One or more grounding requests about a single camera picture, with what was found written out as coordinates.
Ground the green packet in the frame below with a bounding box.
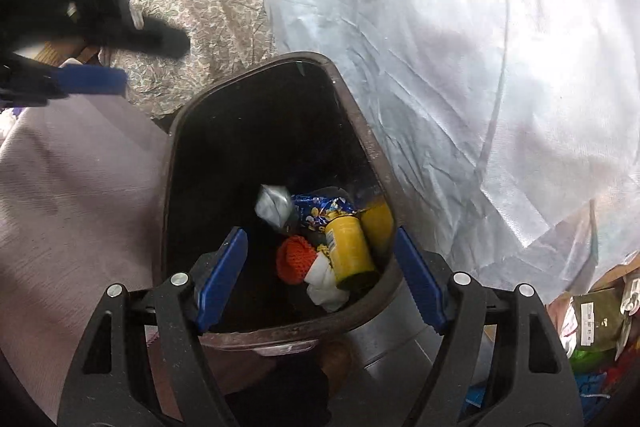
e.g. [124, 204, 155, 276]
[570, 289, 628, 350]

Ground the floral cloth cover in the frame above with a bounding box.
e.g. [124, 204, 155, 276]
[100, 0, 278, 118]

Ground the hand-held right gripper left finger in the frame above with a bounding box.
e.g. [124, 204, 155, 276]
[56, 227, 249, 427]

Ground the purple grey tablecloth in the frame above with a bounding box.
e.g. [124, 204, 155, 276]
[0, 94, 171, 408]

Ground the white paper napkin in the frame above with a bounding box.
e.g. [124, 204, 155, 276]
[304, 254, 351, 313]

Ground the blue chip bag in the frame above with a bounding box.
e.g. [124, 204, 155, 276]
[290, 192, 356, 233]

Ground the silver foil wrapper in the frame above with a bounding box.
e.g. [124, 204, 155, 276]
[255, 184, 293, 228]

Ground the orange foam net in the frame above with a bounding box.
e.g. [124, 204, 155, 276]
[276, 237, 318, 284]

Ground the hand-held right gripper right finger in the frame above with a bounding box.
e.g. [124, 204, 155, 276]
[395, 227, 586, 427]

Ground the brown trash bin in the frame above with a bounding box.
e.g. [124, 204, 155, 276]
[160, 52, 406, 353]

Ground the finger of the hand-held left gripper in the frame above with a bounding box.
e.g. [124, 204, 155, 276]
[0, 57, 128, 108]
[85, 24, 191, 58]

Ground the white cover cloth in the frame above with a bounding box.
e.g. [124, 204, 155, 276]
[247, 0, 640, 303]

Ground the yellow cylindrical can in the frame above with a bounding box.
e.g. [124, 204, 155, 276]
[325, 214, 381, 290]

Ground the silver metal container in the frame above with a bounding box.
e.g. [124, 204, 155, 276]
[350, 297, 451, 370]

